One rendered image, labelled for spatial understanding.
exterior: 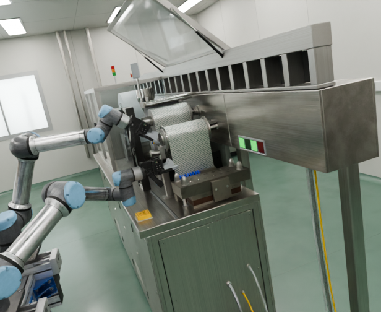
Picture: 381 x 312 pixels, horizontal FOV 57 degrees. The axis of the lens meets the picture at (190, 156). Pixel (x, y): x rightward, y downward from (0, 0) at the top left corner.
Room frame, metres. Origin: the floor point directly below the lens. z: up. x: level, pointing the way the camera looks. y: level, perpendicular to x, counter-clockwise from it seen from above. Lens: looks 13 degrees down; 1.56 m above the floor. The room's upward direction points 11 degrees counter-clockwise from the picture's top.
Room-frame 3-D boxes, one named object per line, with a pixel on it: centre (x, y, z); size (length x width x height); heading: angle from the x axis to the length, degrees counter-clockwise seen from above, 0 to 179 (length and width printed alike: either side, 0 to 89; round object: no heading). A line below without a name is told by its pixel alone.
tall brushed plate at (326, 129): (2.68, -0.09, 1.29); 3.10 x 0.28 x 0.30; 18
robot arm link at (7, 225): (1.72, 1.00, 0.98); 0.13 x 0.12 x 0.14; 1
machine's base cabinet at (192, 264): (2.84, 0.37, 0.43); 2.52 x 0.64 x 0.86; 18
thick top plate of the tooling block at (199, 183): (1.81, -0.08, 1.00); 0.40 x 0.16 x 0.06; 108
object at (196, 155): (1.91, -0.01, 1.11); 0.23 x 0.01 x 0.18; 108
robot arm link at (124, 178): (1.78, 0.37, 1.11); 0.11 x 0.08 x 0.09; 108
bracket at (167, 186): (1.95, 0.18, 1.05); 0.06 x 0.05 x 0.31; 108
